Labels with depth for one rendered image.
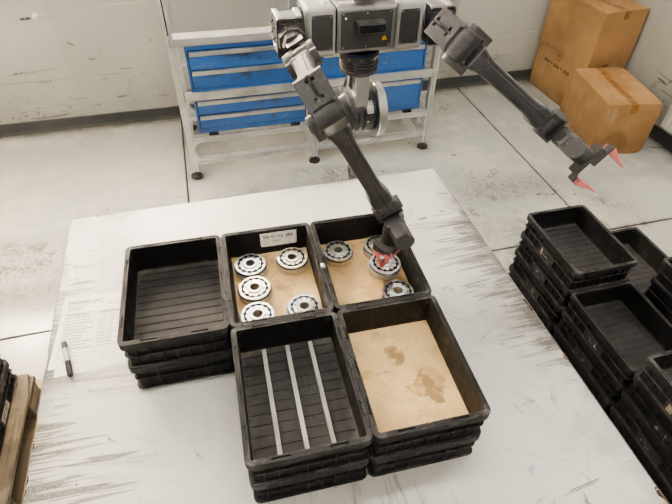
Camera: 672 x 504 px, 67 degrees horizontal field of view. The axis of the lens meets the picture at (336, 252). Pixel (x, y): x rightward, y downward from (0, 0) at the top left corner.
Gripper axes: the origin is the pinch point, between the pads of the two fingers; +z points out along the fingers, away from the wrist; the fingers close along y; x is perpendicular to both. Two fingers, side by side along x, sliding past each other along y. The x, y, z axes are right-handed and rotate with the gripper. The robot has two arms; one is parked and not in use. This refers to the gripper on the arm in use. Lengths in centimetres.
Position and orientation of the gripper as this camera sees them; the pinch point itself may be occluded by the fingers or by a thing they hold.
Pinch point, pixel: (385, 260)
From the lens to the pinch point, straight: 167.7
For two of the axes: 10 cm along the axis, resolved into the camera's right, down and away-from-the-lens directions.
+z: -0.7, 7.0, 7.1
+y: 6.2, -5.3, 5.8
